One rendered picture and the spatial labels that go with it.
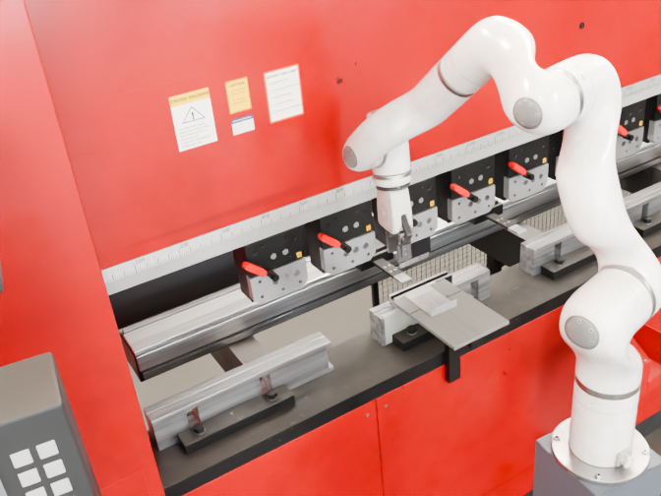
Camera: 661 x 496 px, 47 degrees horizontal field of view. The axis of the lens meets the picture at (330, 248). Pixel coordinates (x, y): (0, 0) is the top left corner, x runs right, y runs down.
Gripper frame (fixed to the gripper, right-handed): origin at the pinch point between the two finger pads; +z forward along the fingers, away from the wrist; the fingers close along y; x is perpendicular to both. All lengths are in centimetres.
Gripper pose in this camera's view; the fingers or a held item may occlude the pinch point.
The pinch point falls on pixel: (398, 248)
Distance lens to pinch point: 173.0
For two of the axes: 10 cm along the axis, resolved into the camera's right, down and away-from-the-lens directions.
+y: 3.1, 3.2, -9.0
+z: 1.2, 9.2, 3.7
